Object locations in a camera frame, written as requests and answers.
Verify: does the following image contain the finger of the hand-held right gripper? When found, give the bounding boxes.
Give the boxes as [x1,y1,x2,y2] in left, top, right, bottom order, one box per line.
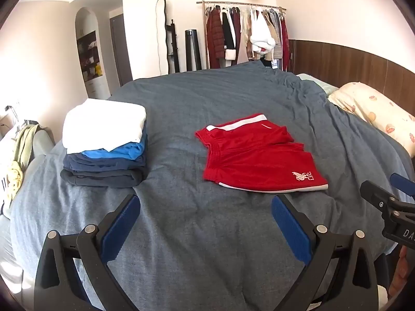
[390,173,415,199]
[361,180,399,215]

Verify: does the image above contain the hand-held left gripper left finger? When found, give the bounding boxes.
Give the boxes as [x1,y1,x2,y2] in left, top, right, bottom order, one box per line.
[34,194,141,311]

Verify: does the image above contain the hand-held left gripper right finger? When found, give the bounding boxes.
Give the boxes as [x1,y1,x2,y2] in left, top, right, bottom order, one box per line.
[272,194,380,311]

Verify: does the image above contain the red shorts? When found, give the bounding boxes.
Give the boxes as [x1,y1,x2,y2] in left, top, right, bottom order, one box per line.
[195,113,329,193]

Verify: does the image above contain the person's right hand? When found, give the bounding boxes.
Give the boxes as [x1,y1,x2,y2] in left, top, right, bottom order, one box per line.
[388,246,415,300]

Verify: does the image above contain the dark grey folded garment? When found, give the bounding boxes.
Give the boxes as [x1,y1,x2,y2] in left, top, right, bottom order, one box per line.
[60,166,145,189]

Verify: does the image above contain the navy folded garment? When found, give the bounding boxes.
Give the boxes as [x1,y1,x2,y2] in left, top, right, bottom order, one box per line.
[63,134,148,171]

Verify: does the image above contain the bright blue folded garment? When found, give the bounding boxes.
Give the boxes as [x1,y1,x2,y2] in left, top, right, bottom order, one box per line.
[81,142,145,161]

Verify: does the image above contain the floral cream pillow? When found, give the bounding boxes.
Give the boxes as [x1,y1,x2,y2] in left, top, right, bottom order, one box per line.
[327,82,415,158]

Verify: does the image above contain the grey bed blanket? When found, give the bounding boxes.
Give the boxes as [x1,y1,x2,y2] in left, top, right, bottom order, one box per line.
[10,61,415,311]

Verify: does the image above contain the white folded garment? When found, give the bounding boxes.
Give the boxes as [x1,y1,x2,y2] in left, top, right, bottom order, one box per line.
[62,99,147,155]

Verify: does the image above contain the grey chair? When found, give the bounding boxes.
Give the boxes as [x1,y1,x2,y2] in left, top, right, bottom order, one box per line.
[32,126,56,157]

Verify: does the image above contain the light green pillow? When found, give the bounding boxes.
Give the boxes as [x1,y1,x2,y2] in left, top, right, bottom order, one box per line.
[296,73,340,96]

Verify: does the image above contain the yellow-green cloth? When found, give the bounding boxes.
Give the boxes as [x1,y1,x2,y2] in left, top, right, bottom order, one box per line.
[6,124,41,202]

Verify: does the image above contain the brown wooden headboard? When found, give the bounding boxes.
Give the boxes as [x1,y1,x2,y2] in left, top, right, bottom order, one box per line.
[288,39,415,108]

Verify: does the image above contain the dark brown door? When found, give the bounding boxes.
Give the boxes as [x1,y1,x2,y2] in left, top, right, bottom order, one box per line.
[109,13,134,88]

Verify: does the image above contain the black tower fan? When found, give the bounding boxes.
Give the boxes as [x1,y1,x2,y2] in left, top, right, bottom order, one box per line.
[185,30,204,72]

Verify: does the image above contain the wavy-framed floor mirror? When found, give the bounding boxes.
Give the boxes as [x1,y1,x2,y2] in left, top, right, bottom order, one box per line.
[156,0,171,77]

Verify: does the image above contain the wooden clothes rack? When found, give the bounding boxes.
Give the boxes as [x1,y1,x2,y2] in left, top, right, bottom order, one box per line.
[196,1,288,70]

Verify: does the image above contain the arched wall shelf niche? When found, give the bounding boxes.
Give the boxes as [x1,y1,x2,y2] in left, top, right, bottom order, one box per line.
[75,6,109,100]

